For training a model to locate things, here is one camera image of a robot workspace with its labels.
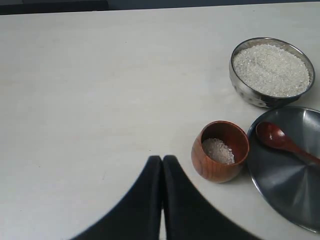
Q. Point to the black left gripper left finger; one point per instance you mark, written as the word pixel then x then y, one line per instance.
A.
pixel 137 216

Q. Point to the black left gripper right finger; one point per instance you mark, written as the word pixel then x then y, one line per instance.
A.
pixel 188 215

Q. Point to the dark red wooden spoon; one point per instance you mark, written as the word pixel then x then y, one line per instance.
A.
pixel 272 136

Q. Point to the brown wooden cup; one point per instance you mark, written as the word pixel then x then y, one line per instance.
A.
pixel 219 151

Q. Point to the steel bowl of rice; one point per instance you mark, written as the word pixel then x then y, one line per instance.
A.
pixel 269 72

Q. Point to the round steel plate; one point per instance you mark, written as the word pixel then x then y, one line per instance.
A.
pixel 290 183

